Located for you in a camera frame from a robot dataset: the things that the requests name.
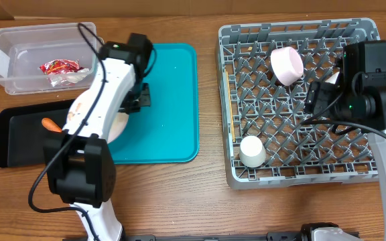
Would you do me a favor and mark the pink plate with rice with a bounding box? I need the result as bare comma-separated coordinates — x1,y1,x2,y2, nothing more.
66,90,129,145

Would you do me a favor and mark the pink bowl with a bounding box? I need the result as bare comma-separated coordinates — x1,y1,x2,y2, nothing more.
270,47,304,86

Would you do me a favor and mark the cream ceramic cup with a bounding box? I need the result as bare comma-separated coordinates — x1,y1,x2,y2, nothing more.
239,136,266,168

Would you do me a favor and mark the wooden chopstick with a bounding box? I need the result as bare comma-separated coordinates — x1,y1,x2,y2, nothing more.
225,70,236,143

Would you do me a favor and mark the orange carrot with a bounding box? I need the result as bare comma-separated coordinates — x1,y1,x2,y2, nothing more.
42,118,62,133

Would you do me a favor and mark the white bowl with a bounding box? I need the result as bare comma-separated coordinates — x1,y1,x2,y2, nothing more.
325,72,340,84

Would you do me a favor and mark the red foil snack wrapper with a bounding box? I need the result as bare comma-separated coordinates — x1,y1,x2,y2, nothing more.
39,59,84,75

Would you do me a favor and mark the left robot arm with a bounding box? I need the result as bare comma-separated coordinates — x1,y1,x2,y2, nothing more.
41,33,157,240

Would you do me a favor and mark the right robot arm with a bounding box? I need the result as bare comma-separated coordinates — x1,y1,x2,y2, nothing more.
303,40,386,240

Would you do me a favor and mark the grey dishwasher rack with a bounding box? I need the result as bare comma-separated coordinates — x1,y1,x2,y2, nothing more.
216,18,379,189

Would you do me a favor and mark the teal plastic tray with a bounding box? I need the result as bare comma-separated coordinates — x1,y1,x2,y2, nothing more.
109,43,199,165

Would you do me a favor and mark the clear plastic bin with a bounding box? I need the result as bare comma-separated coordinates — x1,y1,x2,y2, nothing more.
0,22,99,95

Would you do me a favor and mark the black tray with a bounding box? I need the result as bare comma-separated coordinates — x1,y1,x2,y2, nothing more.
0,99,74,168

